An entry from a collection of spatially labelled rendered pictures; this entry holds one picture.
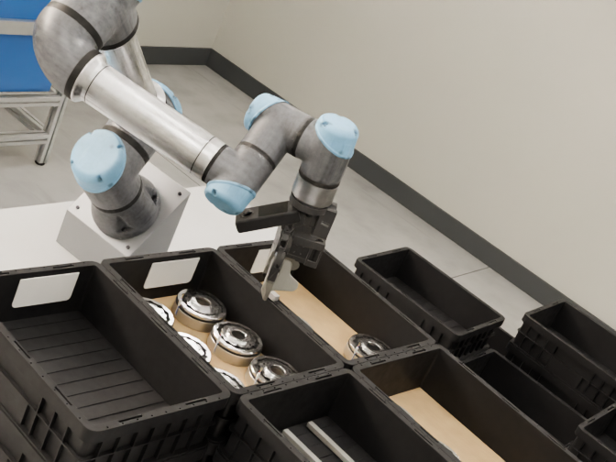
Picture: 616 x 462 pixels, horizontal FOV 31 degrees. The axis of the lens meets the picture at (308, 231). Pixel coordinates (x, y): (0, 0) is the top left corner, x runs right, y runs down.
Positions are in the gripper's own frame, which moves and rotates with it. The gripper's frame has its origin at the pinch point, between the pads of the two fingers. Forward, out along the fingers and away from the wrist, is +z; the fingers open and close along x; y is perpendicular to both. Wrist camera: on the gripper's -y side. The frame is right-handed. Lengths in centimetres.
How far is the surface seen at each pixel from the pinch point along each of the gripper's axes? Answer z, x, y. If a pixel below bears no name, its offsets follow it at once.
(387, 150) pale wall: 116, 331, 82
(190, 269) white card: 11.8, 15.9, -12.5
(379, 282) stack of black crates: 54, 104, 47
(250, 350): 14.1, -1.4, 2.2
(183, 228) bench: 36, 70, -14
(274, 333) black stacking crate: 12.6, 4.2, 6.1
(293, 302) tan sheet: 20.5, 28.8, 11.8
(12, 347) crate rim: 3, -34, -38
